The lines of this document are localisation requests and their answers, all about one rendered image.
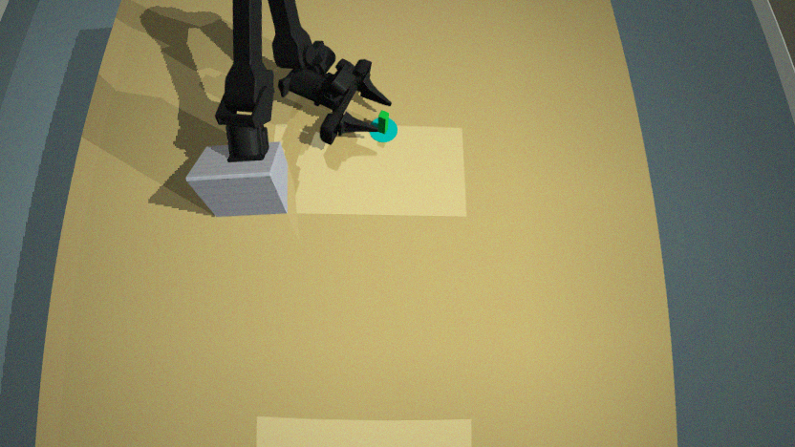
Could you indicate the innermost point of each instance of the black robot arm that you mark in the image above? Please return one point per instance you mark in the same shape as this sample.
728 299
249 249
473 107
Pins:
249 84

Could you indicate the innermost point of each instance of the cyan circle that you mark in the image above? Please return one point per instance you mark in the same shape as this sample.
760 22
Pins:
389 135

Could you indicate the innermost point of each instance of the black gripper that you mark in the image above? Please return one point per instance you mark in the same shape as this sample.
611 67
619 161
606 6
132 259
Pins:
337 122

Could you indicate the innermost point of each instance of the green rectangular post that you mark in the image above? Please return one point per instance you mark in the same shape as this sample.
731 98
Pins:
382 123

